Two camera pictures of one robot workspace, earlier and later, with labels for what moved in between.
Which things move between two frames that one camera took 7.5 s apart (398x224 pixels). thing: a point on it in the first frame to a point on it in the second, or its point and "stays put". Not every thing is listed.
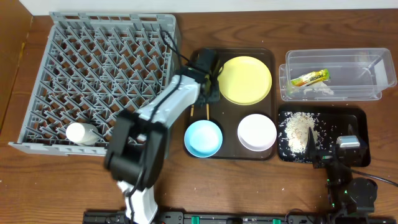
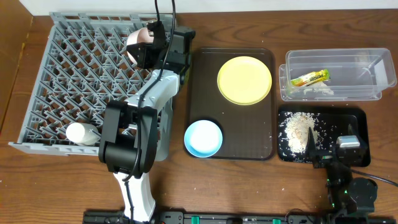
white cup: x=81 y=133 stays put
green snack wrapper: x=312 y=78 stays put
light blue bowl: x=203 y=138 stays put
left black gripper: x=203 y=98 to x=144 y=55
